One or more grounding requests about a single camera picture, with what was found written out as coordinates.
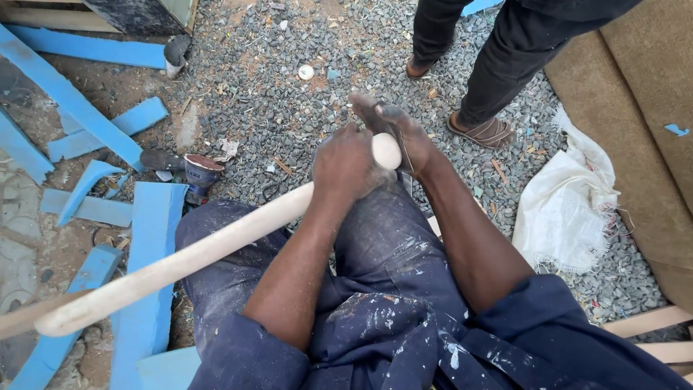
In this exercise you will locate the person's left hand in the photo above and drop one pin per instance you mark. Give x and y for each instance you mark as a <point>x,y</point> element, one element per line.
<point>344,165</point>

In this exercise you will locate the person's right hand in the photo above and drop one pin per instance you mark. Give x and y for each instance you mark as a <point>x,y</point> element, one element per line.
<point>414,143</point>

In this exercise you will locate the person's left fingers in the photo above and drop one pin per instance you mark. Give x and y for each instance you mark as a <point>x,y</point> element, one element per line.
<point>346,135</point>

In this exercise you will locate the grey sandpaper sheet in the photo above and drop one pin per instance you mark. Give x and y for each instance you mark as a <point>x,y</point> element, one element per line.
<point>406,160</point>

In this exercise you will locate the light wooden curved furniture leg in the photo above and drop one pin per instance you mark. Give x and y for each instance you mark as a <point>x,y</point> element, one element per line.
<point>216,252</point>

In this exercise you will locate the white round cap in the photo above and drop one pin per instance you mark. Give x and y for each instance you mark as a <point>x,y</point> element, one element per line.
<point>306,72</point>

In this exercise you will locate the short light wooden block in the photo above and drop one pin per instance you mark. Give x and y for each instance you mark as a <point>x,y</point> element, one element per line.
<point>434,226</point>

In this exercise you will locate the person's navy paint-stained overalls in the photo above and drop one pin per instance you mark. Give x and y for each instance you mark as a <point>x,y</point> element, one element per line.
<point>390,271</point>

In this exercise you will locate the blue orbital sander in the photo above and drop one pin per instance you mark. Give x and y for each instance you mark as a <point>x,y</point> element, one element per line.
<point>197,169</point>

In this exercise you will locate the blue foam sheet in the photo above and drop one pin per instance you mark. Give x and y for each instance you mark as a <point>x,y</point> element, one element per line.
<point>479,5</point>

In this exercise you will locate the white pipe stub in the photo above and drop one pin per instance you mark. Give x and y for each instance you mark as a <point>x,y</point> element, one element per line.
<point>174,57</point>

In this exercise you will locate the scattered blue foam offcuts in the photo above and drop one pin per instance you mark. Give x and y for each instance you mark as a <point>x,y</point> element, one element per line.
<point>149,260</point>

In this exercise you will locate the white woven sack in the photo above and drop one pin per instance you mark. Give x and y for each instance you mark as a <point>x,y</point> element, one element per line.
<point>566,216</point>

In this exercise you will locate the weathered wooden box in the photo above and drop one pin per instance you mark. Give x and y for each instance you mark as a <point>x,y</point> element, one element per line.
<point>130,13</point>

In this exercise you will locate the brown upholstered sofa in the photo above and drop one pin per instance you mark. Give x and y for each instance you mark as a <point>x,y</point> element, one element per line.
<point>639,135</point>

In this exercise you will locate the small blue foam scrap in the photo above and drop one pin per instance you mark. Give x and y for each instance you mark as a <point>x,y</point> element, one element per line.
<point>677,130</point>

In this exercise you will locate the light wooden slat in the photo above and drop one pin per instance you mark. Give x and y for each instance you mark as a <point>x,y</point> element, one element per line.
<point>649,320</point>
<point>668,352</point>

